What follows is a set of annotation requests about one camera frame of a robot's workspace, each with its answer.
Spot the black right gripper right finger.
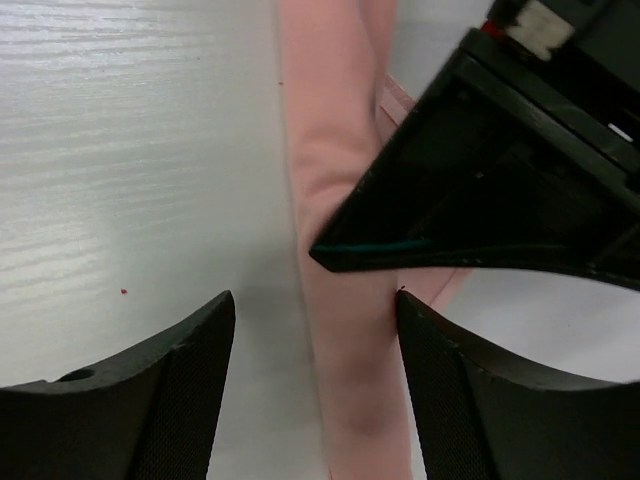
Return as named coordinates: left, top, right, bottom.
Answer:
left=396, top=290, right=639, bottom=480

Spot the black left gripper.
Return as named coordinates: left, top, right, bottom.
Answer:
left=459, top=1, right=639, bottom=194

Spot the pink cloth napkin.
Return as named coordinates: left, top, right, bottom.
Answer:
left=278, top=0, right=467, bottom=479

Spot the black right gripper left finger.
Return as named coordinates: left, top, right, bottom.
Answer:
left=1, top=291, right=235, bottom=480

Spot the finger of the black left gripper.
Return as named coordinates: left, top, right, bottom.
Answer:
left=309, top=51, right=639, bottom=289

